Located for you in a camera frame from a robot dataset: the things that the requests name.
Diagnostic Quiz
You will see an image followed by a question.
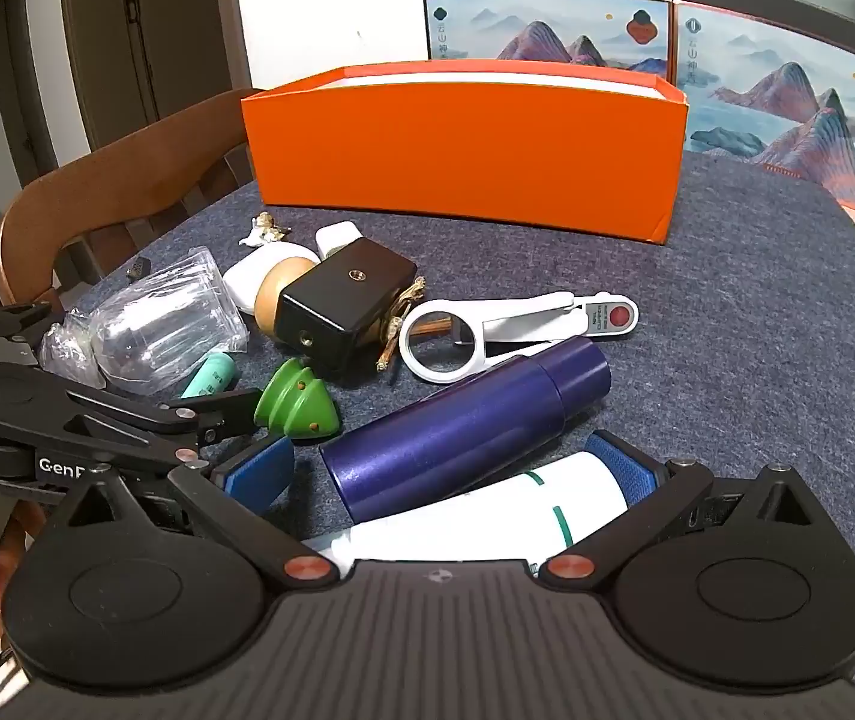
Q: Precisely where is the white tube with green stripe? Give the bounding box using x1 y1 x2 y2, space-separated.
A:
299 450 631 578

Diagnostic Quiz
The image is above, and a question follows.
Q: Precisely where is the dark blue cylindrical bottle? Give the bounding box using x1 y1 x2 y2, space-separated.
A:
318 336 613 524

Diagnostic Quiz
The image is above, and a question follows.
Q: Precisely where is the teal tube with gold cap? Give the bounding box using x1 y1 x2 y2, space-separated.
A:
179 352 238 400

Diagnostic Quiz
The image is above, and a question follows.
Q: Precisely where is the white plug charger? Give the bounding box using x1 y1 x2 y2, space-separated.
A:
314 221 364 260

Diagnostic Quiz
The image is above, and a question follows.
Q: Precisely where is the small white gold figurine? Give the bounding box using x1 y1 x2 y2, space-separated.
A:
238 214 293 248

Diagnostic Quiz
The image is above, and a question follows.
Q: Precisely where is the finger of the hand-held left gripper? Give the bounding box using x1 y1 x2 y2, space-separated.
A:
44 381 265 467
0 301 70 370

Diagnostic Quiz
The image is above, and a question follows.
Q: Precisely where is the orange cardboard box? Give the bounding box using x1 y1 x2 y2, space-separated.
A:
239 64 691 245

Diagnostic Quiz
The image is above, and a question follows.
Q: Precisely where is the dark brown door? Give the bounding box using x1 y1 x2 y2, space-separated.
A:
0 0 235 188

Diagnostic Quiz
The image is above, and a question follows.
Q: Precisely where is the white nail clipper with magnifier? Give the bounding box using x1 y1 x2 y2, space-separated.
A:
399 291 640 383

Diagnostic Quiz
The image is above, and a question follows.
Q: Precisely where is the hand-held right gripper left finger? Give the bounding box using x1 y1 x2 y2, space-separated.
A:
48 433 343 590

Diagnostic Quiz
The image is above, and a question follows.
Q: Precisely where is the brown wooden chair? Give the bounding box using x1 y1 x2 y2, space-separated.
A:
0 88 263 310

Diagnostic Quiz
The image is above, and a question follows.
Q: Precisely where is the black block with screw hole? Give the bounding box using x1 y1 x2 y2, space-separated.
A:
275 238 419 383

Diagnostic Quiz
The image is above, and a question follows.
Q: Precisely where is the landscape print gift box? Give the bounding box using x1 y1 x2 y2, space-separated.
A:
671 0 855 211
423 0 674 87

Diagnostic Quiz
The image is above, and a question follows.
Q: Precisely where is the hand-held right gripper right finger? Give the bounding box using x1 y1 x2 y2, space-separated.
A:
536 429 823 587

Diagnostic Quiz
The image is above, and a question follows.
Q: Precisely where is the white egg-shaped case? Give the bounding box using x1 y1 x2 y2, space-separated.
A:
221 242 316 316

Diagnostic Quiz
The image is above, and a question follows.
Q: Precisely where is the clear plastic jar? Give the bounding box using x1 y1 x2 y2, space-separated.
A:
38 247 250 397

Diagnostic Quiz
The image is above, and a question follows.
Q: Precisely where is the brown wooden gourd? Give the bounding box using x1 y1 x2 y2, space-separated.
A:
254 255 466 372

